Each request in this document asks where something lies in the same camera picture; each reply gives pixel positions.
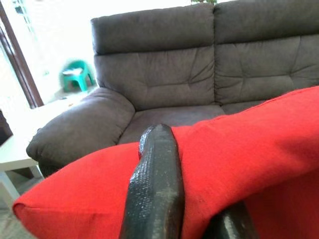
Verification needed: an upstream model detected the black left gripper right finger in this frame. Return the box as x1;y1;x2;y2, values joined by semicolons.
204;201;260;239

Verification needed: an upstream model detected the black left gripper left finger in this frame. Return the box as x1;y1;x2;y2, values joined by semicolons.
119;123;185;239

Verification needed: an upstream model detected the red pillow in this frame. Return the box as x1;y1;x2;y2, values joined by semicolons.
12;86;319;239

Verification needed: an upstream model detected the grey fabric sofa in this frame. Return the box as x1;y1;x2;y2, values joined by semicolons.
26;0;319;177

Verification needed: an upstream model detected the teal plastic stool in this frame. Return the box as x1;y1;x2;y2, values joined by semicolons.
61;59;97;93

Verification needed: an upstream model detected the white side table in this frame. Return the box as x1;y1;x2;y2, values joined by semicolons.
0;98;85;200

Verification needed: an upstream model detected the dark brown door panel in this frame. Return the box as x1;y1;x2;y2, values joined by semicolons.
0;109;13;146

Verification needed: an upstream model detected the brown door frame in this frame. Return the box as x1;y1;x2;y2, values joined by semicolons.
0;2;44;109

